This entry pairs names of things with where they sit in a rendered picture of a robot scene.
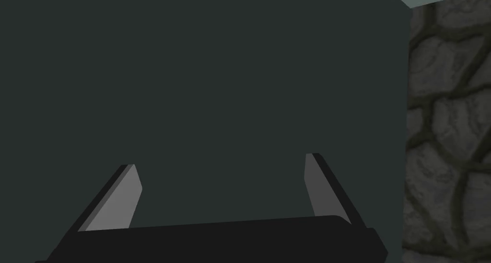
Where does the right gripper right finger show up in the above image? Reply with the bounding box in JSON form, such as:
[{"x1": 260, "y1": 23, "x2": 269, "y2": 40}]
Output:
[{"x1": 304, "y1": 152, "x2": 368, "y2": 230}]

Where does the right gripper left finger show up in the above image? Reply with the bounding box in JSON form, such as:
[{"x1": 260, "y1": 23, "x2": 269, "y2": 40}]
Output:
[{"x1": 76, "y1": 163, "x2": 143, "y2": 233}]

